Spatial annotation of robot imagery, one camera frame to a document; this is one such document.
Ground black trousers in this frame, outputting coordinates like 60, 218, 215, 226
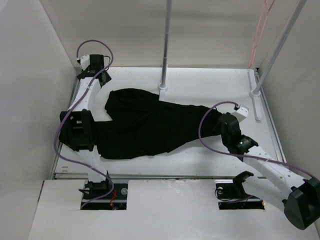
93, 88, 222, 160

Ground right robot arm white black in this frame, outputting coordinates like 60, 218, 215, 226
216, 112, 320, 230

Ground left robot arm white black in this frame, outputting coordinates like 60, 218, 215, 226
59, 54, 114, 205

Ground right white rack foot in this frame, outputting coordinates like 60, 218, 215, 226
247, 69, 263, 122

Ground white rack foot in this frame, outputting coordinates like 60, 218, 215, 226
247, 69, 263, 122
158, 84, 168, 102

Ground left white rack foot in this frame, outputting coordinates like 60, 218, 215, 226
158, 84, 168, 102

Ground left grey rack pole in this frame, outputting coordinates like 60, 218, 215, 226
159, 0, 173, 89

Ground grey rack pole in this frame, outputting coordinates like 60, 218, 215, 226
250, 0, 307, 97
159, 0, 173, 89

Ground right grey rack pole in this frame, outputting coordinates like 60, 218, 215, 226
250, 0, 307, 97

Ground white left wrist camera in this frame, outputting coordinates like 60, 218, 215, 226
76, 54, 90, 72

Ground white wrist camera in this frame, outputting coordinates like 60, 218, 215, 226
231, 104, 249, 123
76, 54, 90, 72

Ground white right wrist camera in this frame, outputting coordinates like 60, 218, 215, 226
231, 104, 249, 123

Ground aluminium table edge rail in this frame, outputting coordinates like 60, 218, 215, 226
49, 76, 79, 180

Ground pink wire hanger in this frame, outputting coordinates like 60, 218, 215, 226
248, 0, 276, 69

